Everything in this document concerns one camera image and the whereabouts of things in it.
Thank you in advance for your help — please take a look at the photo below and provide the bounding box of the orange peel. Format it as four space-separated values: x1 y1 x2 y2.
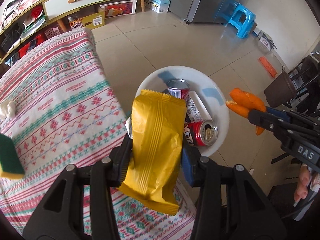
226 88 267 119

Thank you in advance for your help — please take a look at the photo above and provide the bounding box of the green yellow scrub sponge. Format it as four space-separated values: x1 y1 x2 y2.
0 134 25 180

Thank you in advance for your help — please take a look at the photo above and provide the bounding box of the red cartoon drink can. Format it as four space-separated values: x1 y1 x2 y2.
184 120 218 147

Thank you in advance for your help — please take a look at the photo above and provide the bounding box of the yellow snack bag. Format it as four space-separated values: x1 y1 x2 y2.
119 89 187 216

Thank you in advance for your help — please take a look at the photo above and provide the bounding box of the white tissue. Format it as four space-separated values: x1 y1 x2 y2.
0 100 16 120

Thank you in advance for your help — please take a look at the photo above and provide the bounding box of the white round trash basin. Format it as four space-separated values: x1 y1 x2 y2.
136 66 229 157

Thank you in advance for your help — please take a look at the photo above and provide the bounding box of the person's right hand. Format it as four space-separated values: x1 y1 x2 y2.
293 164 319 202

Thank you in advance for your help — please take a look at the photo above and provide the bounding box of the dark brown bucket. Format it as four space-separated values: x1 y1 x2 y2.
264 67 297 108

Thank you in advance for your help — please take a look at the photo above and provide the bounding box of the orange flat floor item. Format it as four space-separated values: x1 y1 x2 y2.
259 56 278 78

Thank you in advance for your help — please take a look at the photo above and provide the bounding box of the red tin can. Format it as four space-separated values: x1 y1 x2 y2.
167 79 190 101

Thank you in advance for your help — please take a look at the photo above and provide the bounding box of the patterned pink green tablecloth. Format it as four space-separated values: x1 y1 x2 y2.
1 28 196 239

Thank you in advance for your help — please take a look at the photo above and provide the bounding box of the blue plastic stool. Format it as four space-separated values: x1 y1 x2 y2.
215 0 256 39

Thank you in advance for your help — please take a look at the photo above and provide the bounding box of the white blue cardboard box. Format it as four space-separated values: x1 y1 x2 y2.
145 0 170 13

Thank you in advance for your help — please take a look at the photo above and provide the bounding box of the yellow cardboard box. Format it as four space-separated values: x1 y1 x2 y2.
67 12 105 29

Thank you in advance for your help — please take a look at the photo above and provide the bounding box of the white framed red box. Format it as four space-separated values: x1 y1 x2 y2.
99 0 137 18

